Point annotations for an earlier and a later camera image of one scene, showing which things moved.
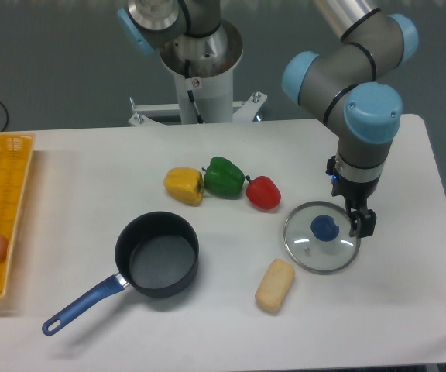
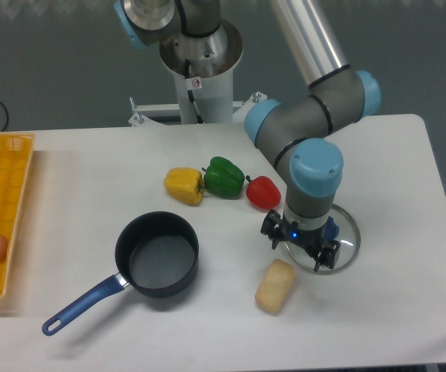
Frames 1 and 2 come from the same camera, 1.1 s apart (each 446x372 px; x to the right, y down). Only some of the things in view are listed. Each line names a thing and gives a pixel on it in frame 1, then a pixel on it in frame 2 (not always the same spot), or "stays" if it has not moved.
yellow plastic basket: x=1 y=165 stays
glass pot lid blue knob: x=317 y=238 stays
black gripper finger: x=355 y=219 -> x=275 y=227
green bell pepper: x=222 y=177 stays
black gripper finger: x=367 y=218 -> x=327 y=255
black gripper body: x=355 y=194 -> x=313 y=241
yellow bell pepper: x=186 y=184 stays
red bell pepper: x=262 y=192 stays
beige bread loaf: x=275 y=286 stays
